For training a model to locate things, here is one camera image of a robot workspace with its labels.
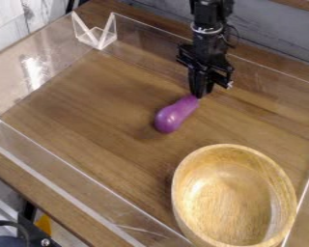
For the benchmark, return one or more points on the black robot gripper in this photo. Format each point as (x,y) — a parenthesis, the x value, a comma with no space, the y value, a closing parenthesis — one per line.
(204,57)

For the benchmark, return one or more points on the purple toy eggplant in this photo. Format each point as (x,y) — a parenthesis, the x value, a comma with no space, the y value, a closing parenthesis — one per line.
(171,117)

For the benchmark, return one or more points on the brown wooden bowl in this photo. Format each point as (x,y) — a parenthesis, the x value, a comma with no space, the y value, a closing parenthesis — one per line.
(233,198)

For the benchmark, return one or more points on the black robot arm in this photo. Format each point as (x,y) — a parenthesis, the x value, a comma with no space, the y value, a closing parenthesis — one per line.
(211,13)

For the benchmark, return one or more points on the clear acrylic corner bracket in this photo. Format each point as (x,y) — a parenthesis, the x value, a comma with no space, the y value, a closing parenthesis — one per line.
(95,37)

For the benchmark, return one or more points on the clear acrylic tray wall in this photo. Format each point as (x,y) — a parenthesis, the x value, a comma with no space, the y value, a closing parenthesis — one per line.
(80,150)

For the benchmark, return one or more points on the black clamp with cable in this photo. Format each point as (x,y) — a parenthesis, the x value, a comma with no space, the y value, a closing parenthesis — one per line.
(29,236)

